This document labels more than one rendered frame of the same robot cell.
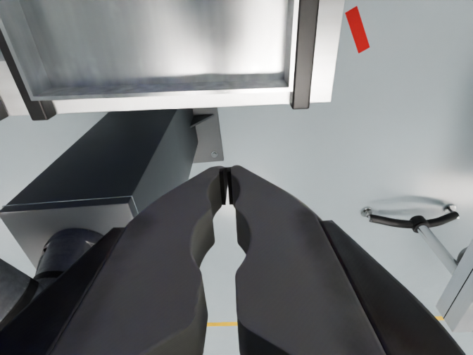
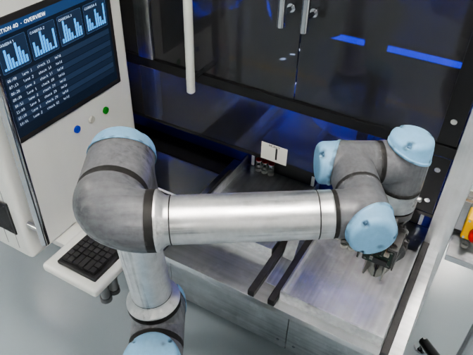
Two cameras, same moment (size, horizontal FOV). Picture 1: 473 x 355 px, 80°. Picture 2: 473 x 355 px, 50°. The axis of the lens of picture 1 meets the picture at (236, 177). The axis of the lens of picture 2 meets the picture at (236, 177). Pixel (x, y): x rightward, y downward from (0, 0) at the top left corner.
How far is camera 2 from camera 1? 1.10 m
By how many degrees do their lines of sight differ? 80
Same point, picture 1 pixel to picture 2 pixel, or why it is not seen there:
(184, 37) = (344, 312)
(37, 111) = (273, 297)
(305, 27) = (393, 327)
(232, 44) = (362, 322)
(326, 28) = (401, 337)
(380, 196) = not seen: outside the picture
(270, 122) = not seen: outside the picture
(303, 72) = (388, 339)
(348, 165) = not seen: outside the picture
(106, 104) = (296, 314)
